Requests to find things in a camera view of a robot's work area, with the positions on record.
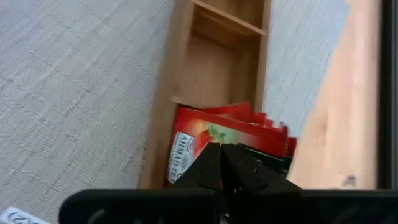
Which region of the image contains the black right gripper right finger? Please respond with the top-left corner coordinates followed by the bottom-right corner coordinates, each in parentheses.
top-left (221, 143), bottom-right (398, 224)

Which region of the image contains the wooden compartment tea box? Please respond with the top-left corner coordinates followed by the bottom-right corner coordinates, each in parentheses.
top-left (138, 0), bottom-right (271, 190)

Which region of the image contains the grey woven placemat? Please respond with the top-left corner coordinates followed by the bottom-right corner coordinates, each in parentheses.
top-left (0, 0), bottom-right (352, 224)

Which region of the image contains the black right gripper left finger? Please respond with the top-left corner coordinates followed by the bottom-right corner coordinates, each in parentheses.
top-left (58, 142), bottom-right (223, 224)

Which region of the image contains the red strawberry tea packet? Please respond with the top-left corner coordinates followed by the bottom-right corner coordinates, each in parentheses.
top-left (264, 113), bottom-right (298, 156)
top-left (164, 105), bottom-right (290, 187)
top-left (201, 101), bottom-right (287, 138)

